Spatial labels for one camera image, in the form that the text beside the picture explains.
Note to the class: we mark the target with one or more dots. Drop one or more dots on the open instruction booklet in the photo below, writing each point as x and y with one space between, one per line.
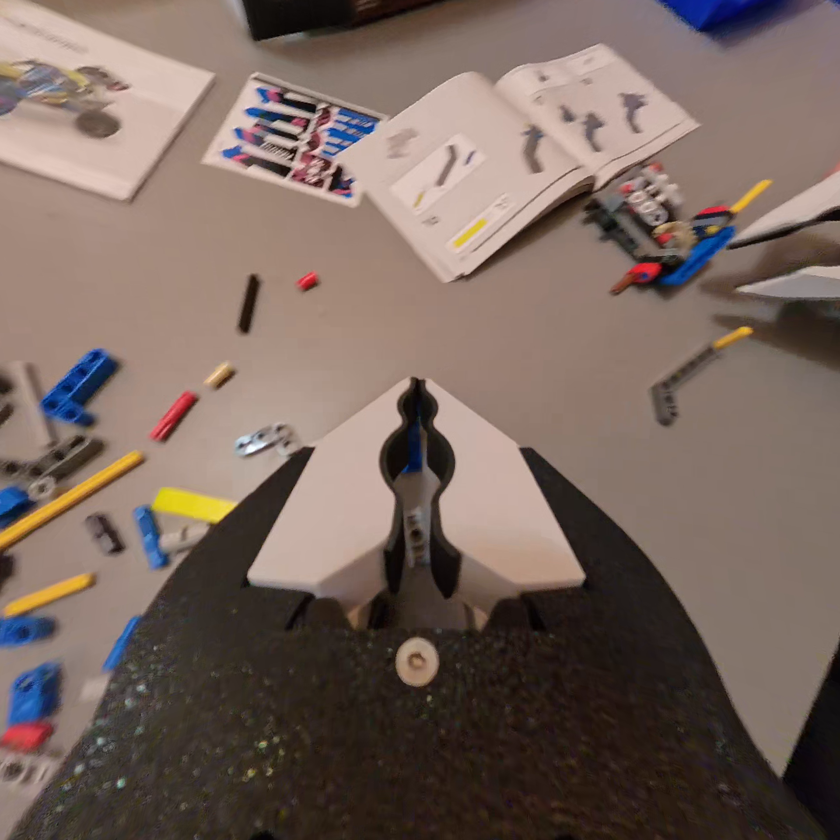
485 105

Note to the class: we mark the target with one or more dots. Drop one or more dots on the blue plastic bin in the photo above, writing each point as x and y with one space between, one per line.
715 10

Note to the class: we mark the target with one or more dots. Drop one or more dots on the closed instruction booklet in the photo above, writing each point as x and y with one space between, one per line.
131 131

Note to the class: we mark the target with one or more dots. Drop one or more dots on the light grey lego connector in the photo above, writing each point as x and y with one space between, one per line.
184 537

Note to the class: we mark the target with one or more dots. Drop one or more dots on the dark grey lego beam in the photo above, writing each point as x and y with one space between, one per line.
65 456

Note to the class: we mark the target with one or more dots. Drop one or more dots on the black bent lego beam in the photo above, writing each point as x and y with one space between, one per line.
682 377

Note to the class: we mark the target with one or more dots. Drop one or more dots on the yellow lego plate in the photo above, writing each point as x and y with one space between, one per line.
190 504

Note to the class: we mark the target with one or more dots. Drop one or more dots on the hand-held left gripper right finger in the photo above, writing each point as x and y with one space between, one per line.
512 525

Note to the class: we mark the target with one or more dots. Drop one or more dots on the blue angled lego beam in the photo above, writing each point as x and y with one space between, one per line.
79 384

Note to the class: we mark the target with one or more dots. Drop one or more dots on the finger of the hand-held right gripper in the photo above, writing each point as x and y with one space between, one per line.
807 283
800 210

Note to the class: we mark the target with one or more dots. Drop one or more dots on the small blue lego piece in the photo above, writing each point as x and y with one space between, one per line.
10 504

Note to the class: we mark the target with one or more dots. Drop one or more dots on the light grey lego beam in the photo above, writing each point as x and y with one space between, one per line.
417 525

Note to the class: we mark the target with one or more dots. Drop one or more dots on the slim blue lego piece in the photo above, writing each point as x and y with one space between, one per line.
151 538

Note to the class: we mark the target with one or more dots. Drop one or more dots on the small red lego piece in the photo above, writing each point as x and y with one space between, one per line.
306 281

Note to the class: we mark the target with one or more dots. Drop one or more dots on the blue lego pin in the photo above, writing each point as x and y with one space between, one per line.
413 446

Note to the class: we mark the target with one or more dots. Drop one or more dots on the sticker sheet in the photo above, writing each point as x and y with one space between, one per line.
295 138

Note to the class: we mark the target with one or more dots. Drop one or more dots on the grey lego piece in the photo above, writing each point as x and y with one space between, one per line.
26 768

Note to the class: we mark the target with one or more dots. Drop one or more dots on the blue lego connector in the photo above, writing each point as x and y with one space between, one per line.
121 643

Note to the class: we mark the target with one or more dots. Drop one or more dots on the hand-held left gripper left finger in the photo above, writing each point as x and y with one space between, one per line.
315 525

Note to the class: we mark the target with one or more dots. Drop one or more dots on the blue lego block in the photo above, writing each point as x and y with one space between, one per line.
33 692

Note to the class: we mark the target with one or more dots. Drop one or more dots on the flat blue lego piece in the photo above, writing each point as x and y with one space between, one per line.
26 630

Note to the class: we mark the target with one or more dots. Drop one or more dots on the black lego pin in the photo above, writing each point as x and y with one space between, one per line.
103 533

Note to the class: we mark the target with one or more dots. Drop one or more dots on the black lego axle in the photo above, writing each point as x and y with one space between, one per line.
248 304

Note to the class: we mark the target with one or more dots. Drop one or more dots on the silver lego piece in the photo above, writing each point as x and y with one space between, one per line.
262 438

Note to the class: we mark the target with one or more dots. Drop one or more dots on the tan lego pin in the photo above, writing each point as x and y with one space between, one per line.
219 375

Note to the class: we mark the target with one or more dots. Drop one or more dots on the partly built lego assembly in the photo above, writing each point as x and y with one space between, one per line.
656 216

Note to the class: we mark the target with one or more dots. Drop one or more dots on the long yellow lego axle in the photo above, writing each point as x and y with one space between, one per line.
79 495

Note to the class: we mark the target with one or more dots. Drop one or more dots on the light grey lego axle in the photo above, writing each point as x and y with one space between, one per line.
33 407

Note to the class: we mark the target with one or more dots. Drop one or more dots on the red lego axle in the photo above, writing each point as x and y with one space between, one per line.
174 416

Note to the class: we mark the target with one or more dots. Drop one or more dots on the lego set box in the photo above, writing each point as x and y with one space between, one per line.
315 16

